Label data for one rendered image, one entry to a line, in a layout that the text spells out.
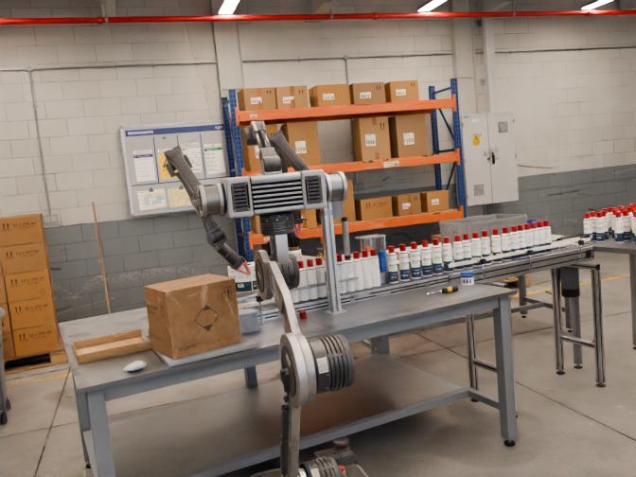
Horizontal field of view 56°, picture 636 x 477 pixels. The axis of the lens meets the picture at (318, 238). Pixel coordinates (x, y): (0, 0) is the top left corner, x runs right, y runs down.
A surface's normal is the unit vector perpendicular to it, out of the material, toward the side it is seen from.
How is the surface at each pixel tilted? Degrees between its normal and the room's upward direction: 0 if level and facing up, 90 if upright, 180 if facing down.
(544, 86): 90
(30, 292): 91
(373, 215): 91
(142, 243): 90
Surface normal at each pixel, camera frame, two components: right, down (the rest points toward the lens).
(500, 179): 0.30, 0.07
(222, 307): 0.58, 0.03
